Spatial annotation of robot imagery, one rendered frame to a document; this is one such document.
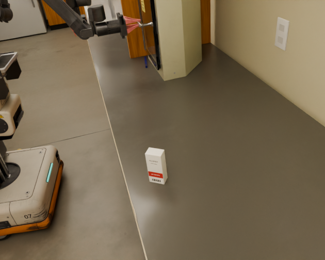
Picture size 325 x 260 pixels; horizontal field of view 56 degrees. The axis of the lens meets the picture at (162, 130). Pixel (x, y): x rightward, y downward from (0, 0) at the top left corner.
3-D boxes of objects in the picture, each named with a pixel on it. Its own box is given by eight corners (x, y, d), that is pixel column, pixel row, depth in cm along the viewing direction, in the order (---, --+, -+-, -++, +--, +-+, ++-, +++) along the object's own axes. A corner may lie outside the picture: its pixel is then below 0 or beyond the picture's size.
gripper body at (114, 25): (122, 15, 132) (105, 18, 131) (126, 38, 138) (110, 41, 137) (120, 11, 137) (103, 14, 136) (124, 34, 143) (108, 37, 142)
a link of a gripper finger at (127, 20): (141, 16, 134) (120, 20, 133) (143, 32, 138) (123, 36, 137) (138, 13, 140) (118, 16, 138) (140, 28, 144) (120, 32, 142)
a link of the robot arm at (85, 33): (83, 33, 141) (80, 38, 133) (76, 6, 134) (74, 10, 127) (109, 29, 141) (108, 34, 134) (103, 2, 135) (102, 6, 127)
